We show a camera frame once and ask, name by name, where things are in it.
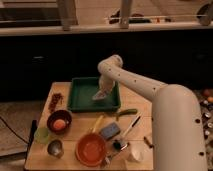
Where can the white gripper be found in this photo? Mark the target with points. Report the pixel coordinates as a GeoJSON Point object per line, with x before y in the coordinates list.
{"type": "Point", "coordinates": [106, 84]}

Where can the grey towel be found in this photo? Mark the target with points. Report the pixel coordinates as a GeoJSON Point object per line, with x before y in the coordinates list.
{"type": "Point", "coordinates": [100, 95]}

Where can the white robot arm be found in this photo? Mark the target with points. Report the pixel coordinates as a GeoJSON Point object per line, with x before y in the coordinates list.
{"type": "Point", "coordinates": [177, 128]}

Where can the green plastic tray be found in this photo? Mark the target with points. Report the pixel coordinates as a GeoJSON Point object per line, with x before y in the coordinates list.
{"type": "Point", "coordinates": [81, 92]}

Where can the blue sponge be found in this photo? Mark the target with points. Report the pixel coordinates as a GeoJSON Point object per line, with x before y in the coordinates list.
{"type": "Point", "coordinates": [109, 131]}

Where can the black white brush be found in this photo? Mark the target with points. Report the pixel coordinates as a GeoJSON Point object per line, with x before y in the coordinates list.
{"type": "Point", "coordinates": [132, 124]}

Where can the red dried chili pile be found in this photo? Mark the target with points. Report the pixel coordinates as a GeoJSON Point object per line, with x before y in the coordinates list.
{"type": "Point", "coordinates": [55, 99]}

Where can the dark brown bowl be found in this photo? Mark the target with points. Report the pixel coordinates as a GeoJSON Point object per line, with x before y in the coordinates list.
{"type": "Point", "coordinates": [59, 114]}

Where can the black clip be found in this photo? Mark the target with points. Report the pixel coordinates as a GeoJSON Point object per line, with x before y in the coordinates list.
{"type": "Point", "coordinates": [118, 145]}

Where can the orange egg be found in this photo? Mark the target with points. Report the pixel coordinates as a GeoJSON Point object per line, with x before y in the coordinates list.
{"type": "Point", "coordinates": [59, 124]}

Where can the metal spoon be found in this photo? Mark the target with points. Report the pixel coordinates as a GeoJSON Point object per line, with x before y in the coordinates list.
{"type": "Point", "coordinates": [107, 160]}

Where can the orange frying pan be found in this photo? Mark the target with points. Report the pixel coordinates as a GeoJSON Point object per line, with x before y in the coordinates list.
{"type": "Point", "coordinates": [91, 148]}

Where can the white cup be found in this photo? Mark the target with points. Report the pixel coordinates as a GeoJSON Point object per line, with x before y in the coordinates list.
{"type": "Point", "coordinates": [137, 153]}

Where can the metal cup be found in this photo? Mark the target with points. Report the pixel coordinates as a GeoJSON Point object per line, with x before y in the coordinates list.
{"type": "Point", "coordinates": [55, 148]}

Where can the light green cup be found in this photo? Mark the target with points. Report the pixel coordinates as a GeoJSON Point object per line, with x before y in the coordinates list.
{"type": "Point", "coordinates": [41, 135]}

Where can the green handled tool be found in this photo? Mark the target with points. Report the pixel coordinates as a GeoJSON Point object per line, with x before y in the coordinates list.
{"type": "Point", "coordinates": [131, 111]}

